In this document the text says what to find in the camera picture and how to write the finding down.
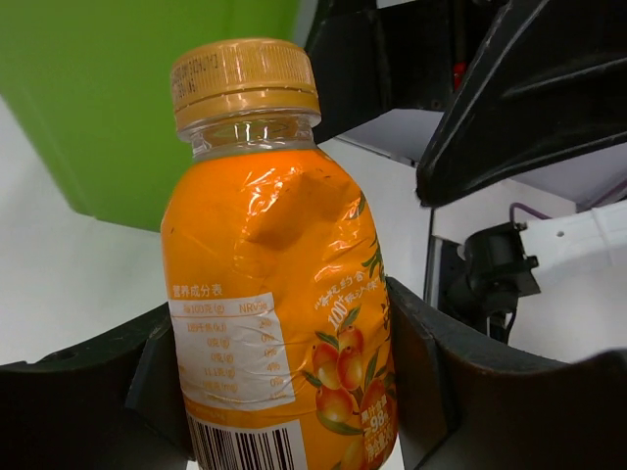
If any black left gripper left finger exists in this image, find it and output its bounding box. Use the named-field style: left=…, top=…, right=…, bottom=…
left=1, top=305, right=194, bottom=469

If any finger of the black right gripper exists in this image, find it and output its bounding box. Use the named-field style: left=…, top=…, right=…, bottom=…
left=416, top=1, right=626, bottom=207
left=306, top=1, right=465, bottom=143

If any green plastic bin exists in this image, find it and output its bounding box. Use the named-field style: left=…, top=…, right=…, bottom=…
left=1, top=1, right=300, bottom=231

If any short orange juice bottle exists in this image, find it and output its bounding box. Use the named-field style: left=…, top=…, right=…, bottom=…
left=161, top=38, right=398, bottom=469

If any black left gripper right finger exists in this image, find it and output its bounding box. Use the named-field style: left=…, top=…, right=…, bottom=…
left=387, top=279, right=626, bottom=469

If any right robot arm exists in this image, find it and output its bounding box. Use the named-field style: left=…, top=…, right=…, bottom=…
left=306, top=1, right=626, bottom=342

